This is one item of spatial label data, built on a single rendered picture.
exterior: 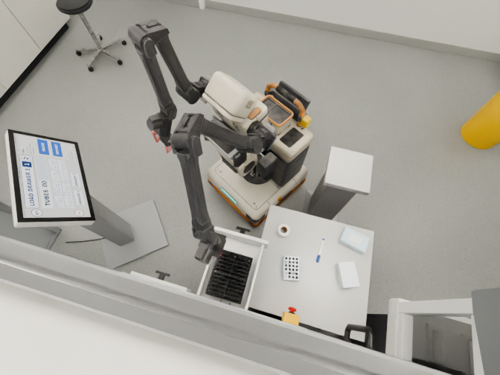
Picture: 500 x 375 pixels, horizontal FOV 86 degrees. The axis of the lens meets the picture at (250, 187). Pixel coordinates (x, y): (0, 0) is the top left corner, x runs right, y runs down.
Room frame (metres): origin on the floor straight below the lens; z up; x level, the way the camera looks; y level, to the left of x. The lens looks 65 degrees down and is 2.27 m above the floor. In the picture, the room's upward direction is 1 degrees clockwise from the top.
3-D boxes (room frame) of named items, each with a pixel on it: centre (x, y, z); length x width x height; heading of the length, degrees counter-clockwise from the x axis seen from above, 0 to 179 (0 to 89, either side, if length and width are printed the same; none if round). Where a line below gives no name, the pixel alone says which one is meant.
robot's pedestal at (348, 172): (0.84, -0.64, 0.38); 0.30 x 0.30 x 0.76; 75
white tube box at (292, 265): (0.21, -0.23, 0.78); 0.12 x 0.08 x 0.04; 176
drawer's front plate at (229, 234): (0.35, 0.04, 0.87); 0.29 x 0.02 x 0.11; 75
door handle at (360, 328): (-0.05, -0.30, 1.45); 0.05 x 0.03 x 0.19; 165
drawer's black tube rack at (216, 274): (0.16, 0.09, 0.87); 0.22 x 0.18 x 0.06; 165
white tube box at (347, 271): (0.18, -0.53, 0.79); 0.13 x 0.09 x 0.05; 5
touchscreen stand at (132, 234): (0.58, 1.00, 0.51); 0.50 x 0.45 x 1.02; 116
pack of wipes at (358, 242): (0.37, -0.59, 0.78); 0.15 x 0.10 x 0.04; 62
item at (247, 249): (0.15, 0.09, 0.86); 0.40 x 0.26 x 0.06; 165
